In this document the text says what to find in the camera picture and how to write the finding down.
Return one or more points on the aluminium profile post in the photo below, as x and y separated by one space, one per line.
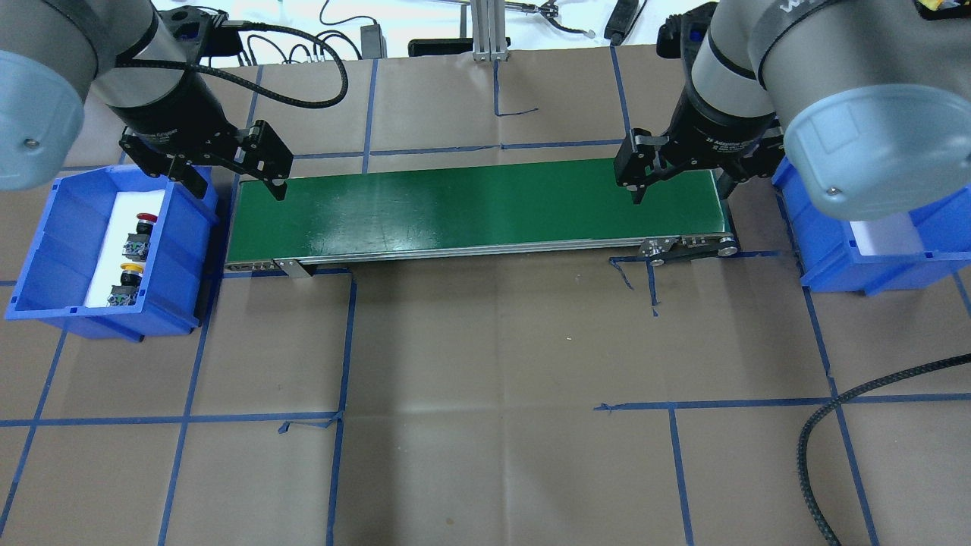
488 30

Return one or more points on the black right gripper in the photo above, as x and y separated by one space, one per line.
721 127

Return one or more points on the yellow push button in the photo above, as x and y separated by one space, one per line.
125 292

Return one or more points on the blue bin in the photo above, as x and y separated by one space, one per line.
61 258
833 264

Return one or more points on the red push button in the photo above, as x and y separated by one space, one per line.
136 245

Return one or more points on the blue left bin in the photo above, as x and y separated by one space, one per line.
61 258

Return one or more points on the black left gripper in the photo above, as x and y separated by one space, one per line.
184 105

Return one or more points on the white foam pad right bin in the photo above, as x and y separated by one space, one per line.
889 236

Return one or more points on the blue right bin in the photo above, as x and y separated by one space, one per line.
833 264

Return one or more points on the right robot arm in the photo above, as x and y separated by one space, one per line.
872 99

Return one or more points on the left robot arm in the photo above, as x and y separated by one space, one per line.
141 63

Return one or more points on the green conveyor belt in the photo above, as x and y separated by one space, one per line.
476 211

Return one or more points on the black power adapter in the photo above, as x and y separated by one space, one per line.
372 42

